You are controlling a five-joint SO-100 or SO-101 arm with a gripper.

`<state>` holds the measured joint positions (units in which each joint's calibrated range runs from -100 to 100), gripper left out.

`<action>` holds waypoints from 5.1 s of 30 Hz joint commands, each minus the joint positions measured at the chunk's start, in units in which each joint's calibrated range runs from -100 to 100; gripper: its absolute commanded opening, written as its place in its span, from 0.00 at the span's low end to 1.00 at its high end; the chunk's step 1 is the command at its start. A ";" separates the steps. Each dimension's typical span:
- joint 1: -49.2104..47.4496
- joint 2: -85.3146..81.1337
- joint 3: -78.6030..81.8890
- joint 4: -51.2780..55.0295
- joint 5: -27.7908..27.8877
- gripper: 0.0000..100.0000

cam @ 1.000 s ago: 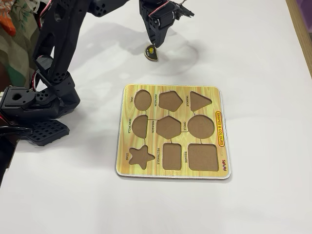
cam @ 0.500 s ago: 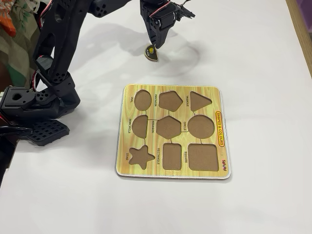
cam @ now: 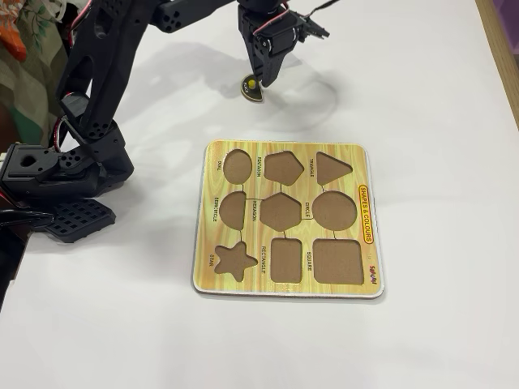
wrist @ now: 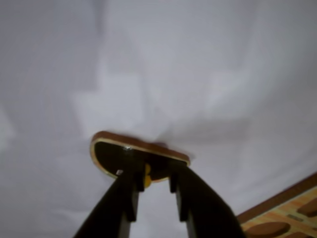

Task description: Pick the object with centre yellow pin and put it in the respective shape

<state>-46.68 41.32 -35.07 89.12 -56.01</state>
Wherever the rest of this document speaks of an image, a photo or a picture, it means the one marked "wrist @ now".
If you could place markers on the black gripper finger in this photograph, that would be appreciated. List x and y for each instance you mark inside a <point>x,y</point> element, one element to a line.
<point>205,205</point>
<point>116,205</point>

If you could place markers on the black semicircle piece yellow pin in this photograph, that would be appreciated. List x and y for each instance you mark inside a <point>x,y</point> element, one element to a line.
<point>109,153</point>

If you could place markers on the wooden shape puzzle board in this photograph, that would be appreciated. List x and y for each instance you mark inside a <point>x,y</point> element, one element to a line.
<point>282,218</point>

